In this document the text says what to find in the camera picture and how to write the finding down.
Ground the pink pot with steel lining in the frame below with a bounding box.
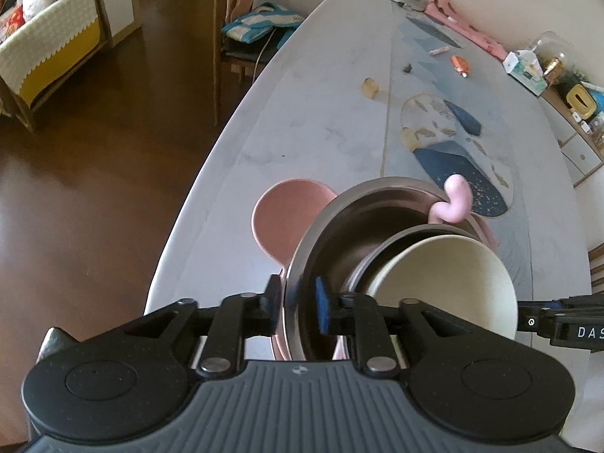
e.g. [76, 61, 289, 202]
[330, 174, 492, 362]

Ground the dark wooden slatted chair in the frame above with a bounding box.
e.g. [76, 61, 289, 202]
[587, 244, 604, 294]

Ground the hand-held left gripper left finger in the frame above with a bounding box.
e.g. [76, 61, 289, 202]
[108, 274, 284, 379]

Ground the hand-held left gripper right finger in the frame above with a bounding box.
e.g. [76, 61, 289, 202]
[314, 276, 502, 379]

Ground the blue striped cushion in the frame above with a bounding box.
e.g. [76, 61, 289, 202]
[221, 2, 305, 48]

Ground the tissue box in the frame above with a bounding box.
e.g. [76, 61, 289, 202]
[502, 49, 549, 96]

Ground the white sideboard cabinet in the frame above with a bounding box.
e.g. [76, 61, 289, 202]
[540, 80, 604, 188]

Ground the stainless steel bowl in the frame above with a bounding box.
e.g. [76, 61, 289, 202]
[282, 176, 478, 362]

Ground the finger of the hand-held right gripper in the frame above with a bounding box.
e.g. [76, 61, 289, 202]
[516, 299, 563, 339]

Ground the sofa with cream cover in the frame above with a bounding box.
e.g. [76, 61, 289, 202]
[0, 0, 112, 134]

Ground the yellow tissue holder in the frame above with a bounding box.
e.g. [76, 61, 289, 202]
[565, 83, 598, 119]

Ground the glass fishbowl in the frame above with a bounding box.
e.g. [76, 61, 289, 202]
[530, 31, 575, 82]

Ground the pink cloth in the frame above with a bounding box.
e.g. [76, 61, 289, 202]
[424, 0, 508, 62]

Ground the cream bowl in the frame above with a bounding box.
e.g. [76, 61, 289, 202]
[362, 233, 518, 341]

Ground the pink bear-shaped plate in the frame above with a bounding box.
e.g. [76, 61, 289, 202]
[251, 179, 498, 362]

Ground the white cable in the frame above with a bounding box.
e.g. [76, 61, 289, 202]
[254, 32, 275, 79]

